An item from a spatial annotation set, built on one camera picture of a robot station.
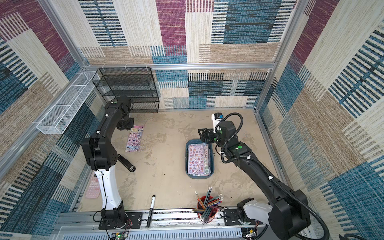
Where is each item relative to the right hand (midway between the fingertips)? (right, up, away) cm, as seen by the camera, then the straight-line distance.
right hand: (206, 132), depth 80 cm
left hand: (-48, +2, +15) cm, 50 cm away
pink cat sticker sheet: (-47, -9, +22) cm, 53 cm away
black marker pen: (-28, -40, -4) cm, 49 cm away
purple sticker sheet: (-5, -16, +10) cm, 20 cm away
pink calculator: (-61, -32, +2) cm, 69 cm away
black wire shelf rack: (-45, +32, +23) cm, 60 cm away
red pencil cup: (-1, -35, -9) cm, 36 cm away
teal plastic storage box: (+2, -17, +9) cm, 19 cm away
